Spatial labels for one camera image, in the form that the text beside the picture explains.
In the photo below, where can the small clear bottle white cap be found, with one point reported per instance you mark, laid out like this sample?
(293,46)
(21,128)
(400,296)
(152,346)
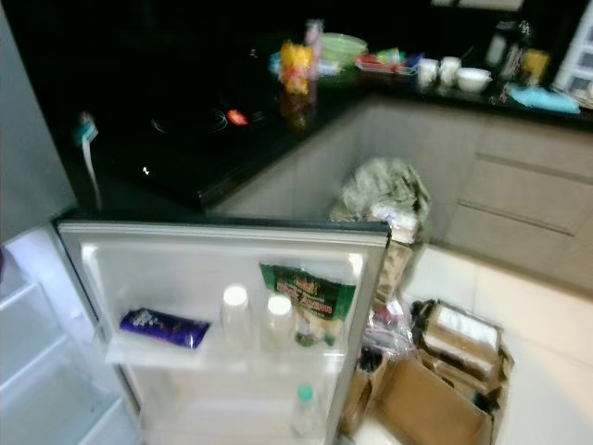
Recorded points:
(234,297)

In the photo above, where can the glass fridge shelf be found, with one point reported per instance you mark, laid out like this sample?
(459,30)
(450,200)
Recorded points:
(46,366)
(23,289)

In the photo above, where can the fridge door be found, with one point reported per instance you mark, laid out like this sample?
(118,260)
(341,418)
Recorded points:
(176,269)

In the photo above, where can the black kitchen countertop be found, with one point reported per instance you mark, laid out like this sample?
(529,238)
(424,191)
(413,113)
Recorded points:
(148,158)

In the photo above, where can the purple snack packet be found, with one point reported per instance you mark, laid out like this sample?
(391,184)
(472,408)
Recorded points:
(162,327)

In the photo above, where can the black induction hob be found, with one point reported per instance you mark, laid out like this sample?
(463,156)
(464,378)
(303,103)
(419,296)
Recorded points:
(195,120)

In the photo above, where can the green food pouch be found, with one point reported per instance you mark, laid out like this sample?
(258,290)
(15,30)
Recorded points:
(324,297)

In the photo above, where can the yellow snack bag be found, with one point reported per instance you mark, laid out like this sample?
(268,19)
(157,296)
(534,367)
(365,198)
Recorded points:
(296,67)

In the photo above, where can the small bottle green cap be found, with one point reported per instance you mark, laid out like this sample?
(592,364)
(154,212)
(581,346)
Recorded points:
(304,413)

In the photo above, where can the pink bottle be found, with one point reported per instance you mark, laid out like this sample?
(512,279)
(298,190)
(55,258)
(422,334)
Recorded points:
(314,35)

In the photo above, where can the green woven sack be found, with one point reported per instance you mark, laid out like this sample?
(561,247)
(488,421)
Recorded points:
(380,190)

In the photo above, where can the green plastic bowl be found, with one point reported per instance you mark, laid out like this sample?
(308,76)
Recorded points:
(345,46)

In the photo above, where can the brown parcel white label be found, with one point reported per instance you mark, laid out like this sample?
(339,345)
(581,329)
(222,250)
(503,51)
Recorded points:
(397,221)

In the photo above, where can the clear plastic bag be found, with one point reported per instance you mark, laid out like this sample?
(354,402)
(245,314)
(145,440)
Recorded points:
(389,324)

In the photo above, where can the tray of coloured packets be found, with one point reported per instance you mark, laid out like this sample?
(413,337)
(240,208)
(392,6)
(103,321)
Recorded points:
(387,60)

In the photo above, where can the white mug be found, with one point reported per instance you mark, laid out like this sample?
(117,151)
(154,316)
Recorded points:
(429,72)
(451,69)

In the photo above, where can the open cardboard box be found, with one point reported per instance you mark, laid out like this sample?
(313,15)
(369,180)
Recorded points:
(426,408)

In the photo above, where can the cardboard box with label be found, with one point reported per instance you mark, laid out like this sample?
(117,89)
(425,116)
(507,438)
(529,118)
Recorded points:
(459,334)

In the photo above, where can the small white ceramic bowl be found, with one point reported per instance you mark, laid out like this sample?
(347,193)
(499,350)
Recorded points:
(474,79)

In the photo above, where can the grey kitchen cabinets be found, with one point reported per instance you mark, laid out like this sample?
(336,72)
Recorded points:
(519,185)

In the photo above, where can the dark glass bottle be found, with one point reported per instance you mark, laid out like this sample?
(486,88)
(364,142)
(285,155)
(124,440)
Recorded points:
(511,51)

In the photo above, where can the yellow jar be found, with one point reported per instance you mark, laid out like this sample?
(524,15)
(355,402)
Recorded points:
(536,67)

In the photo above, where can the teal cloth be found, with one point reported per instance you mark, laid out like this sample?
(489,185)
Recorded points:
(547,99)

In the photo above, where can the white dish rack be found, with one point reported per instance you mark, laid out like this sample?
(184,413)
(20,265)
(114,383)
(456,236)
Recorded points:
(576,56)

